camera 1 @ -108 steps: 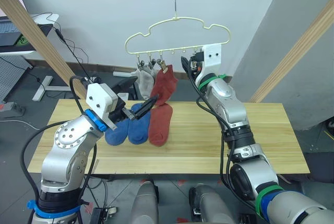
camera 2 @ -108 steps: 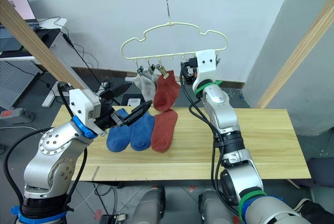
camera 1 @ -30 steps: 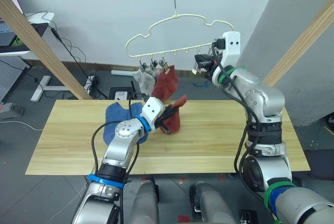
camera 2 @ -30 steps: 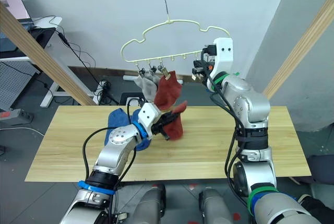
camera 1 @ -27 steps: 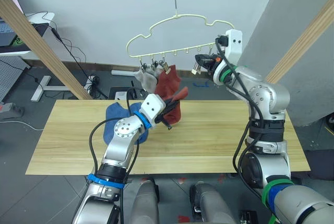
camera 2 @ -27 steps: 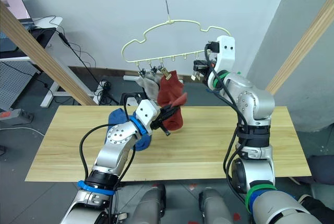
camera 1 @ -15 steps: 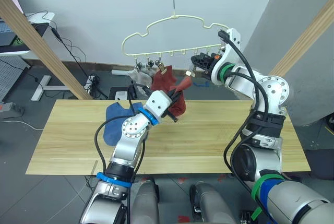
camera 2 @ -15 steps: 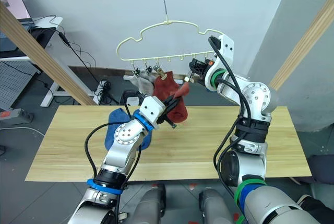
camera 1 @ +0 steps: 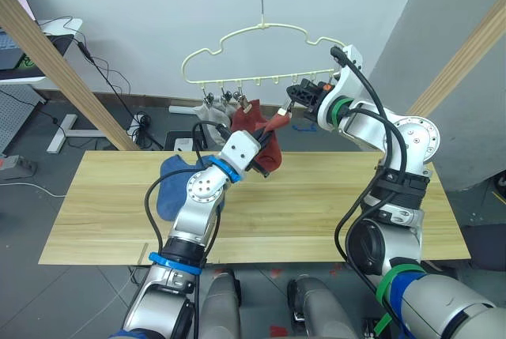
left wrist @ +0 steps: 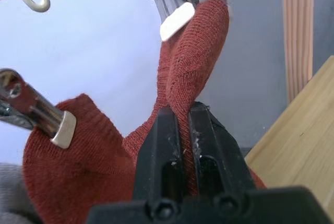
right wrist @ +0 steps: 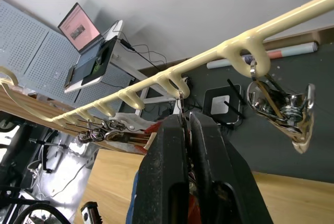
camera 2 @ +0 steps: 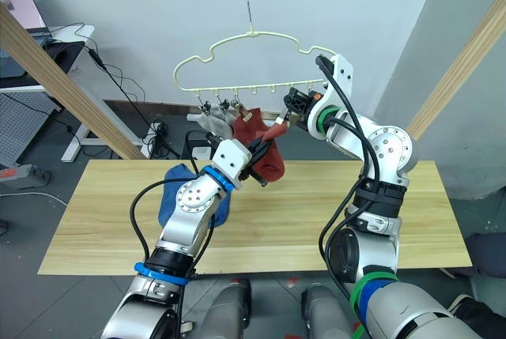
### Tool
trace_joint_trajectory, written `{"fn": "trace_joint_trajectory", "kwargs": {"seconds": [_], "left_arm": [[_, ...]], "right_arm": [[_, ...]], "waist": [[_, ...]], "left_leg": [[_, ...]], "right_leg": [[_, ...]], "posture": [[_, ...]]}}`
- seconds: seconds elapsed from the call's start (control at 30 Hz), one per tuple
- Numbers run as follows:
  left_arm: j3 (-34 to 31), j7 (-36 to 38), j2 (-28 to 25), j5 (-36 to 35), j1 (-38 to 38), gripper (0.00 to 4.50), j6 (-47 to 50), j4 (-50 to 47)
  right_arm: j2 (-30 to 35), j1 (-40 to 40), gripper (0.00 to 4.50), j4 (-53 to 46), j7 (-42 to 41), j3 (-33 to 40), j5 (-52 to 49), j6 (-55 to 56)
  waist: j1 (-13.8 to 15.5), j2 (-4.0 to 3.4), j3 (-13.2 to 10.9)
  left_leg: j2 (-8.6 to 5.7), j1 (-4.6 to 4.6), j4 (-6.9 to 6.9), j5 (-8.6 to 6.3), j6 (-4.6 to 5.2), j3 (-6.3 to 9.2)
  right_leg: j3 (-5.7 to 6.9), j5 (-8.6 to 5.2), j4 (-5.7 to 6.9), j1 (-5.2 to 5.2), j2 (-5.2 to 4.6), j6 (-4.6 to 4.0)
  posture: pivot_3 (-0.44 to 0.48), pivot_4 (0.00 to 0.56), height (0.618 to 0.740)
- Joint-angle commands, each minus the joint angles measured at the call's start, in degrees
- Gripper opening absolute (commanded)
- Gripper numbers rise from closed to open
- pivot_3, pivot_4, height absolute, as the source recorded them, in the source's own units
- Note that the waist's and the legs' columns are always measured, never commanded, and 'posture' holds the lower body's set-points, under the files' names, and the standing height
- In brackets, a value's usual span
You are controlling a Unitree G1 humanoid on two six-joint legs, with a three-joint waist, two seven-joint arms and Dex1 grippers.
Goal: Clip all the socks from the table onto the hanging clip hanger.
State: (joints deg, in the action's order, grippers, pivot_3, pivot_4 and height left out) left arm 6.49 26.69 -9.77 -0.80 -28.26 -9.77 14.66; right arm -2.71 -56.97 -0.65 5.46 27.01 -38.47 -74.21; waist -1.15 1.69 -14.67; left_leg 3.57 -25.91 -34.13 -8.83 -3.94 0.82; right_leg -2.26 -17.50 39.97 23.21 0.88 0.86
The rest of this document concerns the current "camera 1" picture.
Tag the white desk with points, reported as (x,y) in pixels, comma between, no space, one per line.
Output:
(63,133)

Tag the metal sock clip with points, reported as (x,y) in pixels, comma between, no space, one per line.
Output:
(207,97)
(244,104)
(284,111)
(226,96)

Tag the white perforated desk panel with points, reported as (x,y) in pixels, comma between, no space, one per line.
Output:
(17,117)

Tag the grey rounded leg cover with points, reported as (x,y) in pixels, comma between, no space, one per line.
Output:
(320,311)
(219,307)

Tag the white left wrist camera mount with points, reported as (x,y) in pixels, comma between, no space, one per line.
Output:
(239,149)

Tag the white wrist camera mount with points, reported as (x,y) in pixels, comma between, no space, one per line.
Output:
(344,82)
(239,149)

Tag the rust red knit sock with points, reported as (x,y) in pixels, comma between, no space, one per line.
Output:
(241,119)
(270,157)

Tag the grey fuzzy sock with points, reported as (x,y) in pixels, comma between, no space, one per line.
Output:
(206,111)
(226,114)

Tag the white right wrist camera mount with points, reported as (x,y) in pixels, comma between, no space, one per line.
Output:
(344,82)

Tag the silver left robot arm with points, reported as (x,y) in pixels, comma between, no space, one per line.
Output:
(193,216)

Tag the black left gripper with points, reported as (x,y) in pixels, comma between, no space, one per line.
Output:
(257,163)

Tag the blue ankle sock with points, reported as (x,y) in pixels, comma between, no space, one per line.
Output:
(178,165)
(168,200)

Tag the cream plastic clip hanger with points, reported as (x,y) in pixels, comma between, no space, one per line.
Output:
(221,43)

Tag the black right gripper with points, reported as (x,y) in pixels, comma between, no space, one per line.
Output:
(322,92)

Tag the grey power strip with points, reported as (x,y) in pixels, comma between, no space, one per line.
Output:
(16,165)

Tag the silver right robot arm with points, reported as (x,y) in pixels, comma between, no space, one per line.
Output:
(411,137)

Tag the small white floor device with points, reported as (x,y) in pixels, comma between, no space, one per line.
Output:
(184,145)

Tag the wooden frame post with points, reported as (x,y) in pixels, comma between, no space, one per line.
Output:
(59,66)
(458,54)

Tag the open laptop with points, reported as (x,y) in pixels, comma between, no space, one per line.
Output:
(10,52)

